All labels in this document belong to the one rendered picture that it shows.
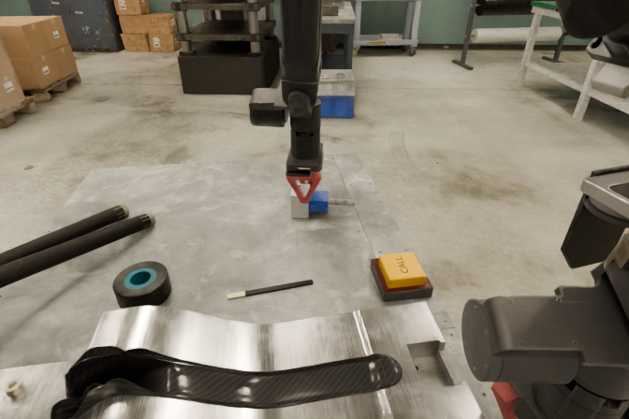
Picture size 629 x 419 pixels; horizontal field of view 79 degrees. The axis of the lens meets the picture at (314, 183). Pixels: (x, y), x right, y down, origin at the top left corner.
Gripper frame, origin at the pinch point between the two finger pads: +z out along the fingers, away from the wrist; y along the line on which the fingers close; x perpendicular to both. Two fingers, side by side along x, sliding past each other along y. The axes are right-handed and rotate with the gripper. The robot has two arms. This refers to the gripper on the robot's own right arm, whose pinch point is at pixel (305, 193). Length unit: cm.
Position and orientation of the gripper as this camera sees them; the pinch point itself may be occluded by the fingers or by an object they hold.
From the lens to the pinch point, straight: 79.4
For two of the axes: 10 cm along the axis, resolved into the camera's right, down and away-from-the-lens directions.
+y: -0.7, 5.1, -8.6
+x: 10.0, 0.4, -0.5
